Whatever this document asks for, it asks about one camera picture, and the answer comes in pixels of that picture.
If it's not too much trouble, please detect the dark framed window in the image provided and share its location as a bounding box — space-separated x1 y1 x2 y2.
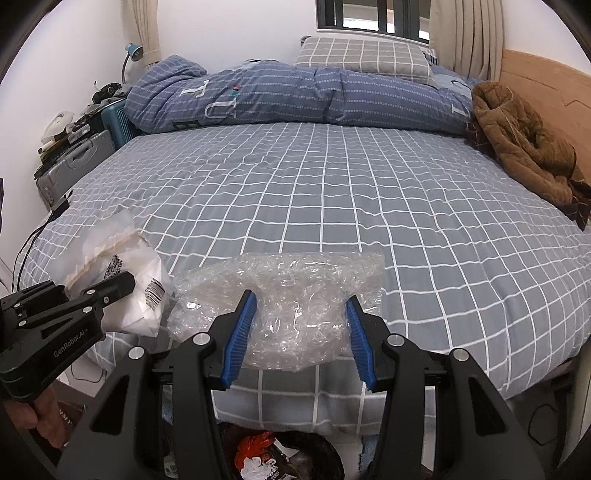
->
315 0 432 47

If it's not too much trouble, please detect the black power adapter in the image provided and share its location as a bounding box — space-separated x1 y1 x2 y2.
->
50 194 72 220

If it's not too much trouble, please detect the black round gadget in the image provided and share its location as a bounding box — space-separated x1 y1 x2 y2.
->
91 82 125 104

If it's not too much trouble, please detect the person's left hand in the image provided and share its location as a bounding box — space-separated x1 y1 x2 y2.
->
28 392 70 450

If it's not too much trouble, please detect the grey suitcase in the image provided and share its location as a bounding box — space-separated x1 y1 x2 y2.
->
36 130 116 210

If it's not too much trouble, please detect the trash bin with black bag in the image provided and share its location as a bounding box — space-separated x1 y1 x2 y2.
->
217 420 347 480

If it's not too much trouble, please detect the narrow beige curtain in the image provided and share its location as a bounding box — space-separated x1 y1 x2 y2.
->
129 0 162 63

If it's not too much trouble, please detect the white plastic item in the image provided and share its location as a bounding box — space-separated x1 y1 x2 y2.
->
42 112 75 144

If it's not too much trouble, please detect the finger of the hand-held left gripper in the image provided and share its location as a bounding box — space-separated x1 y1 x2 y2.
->
0 282 68 324
16 271 137 334

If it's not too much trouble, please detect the blue striped duvet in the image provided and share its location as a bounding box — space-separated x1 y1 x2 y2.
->
126 54 481 136

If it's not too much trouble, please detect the blue desk lamp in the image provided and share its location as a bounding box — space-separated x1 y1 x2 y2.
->
121 42 145 86

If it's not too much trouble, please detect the white plastic pouch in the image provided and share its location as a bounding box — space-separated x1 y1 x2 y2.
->
64 208 174 337

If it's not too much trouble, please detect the brown quilted jacket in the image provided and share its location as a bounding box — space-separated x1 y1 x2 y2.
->
465 80 591 232

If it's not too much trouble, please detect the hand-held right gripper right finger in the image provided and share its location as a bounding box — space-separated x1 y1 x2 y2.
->
345 295 548 480

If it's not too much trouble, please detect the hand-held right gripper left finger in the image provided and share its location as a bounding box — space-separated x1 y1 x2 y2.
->
58 290 258 480

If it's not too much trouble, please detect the grey checked pillow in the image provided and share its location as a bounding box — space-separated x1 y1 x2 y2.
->
294 36 439 86

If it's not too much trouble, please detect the white tissue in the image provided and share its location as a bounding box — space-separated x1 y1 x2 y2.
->
240 457 273 480

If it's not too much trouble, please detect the wooden headboard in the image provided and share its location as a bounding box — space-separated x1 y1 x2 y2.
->
500 48 591 185

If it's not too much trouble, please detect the red plastic bag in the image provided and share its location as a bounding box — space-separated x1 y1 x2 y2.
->
235 431 278 469

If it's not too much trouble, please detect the teal suitcase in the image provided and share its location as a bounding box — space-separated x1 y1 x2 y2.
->
102 104 141 151

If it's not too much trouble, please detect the black adapter cable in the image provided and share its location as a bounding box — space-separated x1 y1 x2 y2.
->
11 217 54 287

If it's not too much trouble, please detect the clear bubble wrap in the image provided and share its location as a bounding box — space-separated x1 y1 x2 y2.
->
166 251 386 374

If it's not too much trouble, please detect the wide beige curtain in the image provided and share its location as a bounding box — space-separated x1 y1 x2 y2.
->
429 0 504 81

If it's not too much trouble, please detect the thin black cable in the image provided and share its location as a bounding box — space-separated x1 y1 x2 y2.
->
526 404 561 446

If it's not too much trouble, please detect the brown milk carton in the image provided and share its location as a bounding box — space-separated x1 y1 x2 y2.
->
265 452 296 480

